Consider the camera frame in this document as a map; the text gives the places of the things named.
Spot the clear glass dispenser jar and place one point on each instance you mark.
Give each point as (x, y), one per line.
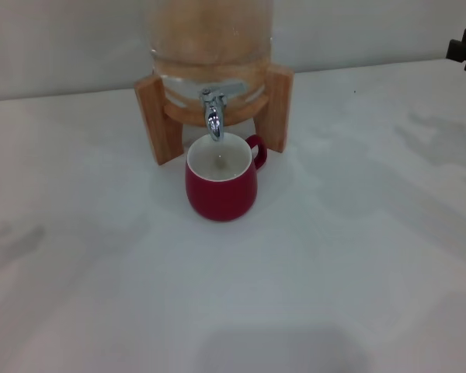
(209, 46)

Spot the chrome faucet tap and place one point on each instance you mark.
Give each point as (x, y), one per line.
(214, 116)

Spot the red ceramic cup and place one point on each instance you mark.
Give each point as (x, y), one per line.
(221, 198)

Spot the wooden dispenser stand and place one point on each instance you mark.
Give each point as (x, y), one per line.
(163, 124)

